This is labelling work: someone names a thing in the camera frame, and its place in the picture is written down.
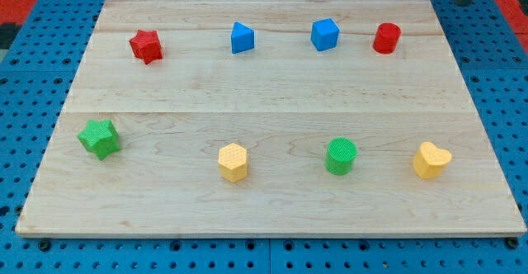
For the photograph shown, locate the wooden board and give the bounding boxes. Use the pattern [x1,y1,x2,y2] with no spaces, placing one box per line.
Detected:
[16,0,526,239]

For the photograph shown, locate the yellow heart block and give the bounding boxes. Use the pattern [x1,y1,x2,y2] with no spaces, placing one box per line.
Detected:
[412,141,453,179]

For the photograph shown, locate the blue triangle block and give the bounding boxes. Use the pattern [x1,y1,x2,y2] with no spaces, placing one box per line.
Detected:
[230,21,255,54]

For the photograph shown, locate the red star block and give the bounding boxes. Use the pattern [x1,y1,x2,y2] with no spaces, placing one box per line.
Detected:
[129,30,163,64]

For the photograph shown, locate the yellow hexagon block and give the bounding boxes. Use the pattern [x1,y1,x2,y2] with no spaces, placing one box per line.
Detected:
[218,143,248,182]

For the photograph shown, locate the green star block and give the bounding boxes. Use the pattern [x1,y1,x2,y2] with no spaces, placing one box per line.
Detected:
[78,120,121,161]

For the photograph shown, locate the red cylinder block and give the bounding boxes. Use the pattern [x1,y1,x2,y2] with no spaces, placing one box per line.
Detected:
[373,22,402,54]

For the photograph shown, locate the blue cube block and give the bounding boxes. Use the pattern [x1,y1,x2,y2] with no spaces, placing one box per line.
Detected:
[310,18,340,51]

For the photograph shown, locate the green cylinder block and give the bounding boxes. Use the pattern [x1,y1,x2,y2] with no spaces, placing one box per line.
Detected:
[325,137,357,176]

